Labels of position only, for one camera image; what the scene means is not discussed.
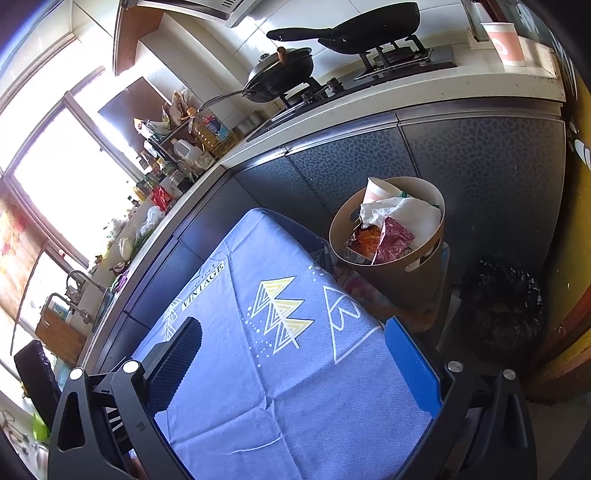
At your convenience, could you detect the printed window blind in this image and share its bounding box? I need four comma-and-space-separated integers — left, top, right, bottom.
0, 198, 47, 324

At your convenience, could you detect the clear plastic bag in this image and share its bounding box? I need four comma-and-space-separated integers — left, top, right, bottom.
139, 205, 164, 238

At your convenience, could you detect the row of seasoning bottles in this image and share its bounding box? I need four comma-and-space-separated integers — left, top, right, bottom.
129, 150, 185, 204

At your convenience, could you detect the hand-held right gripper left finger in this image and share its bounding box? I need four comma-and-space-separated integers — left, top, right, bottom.
46, 316, 204, 480

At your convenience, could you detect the teal white soft packet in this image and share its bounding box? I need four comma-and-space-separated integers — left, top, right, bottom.
392, 198, 441, 252

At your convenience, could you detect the yellow cooking oil bottle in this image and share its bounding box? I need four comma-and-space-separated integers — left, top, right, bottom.
191, 108, 229, 148

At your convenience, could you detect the gas stove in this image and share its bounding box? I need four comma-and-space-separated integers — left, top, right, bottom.
259, 37, 458, 134

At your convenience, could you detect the beige round bin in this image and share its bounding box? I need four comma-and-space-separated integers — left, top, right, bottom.
329, 176, 446, 308

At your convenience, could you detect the black frying pan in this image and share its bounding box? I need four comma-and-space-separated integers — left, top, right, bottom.
267, 2, 421, 55

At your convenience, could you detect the black rack with packets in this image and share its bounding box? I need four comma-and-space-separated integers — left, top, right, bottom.
134, 90, 195, 148

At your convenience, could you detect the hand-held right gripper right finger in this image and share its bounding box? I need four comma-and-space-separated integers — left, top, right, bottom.
384, 316, 539, 480

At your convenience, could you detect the black wok with lid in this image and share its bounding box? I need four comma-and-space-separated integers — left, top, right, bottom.
244, 46, 315, 103

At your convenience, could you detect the tall metal faucet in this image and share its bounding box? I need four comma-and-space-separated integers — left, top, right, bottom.
67, 270, 108, 296
44, 292, 93, 324

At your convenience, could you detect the pink white paper cup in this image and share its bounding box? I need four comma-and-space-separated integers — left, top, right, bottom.
480, 21, 527, 68
362, 178, 402, 206

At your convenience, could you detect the black trash bag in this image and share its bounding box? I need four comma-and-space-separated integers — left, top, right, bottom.
462, 258, 543, 365

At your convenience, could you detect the range hood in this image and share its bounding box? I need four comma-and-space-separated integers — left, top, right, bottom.
134, 0, 252, 28

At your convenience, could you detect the grey kitchen cabinet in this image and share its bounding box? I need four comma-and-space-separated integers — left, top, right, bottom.
78, 99, 568, 361

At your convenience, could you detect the red snack wrapper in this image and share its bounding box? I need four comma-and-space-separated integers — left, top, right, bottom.
372, 217, 415, 265

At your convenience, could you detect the blue printed tablecloth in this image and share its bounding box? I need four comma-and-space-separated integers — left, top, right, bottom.
131, 208, 444, 480

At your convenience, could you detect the white plastic jug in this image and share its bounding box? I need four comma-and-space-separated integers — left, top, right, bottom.
171, 140, 204, 168

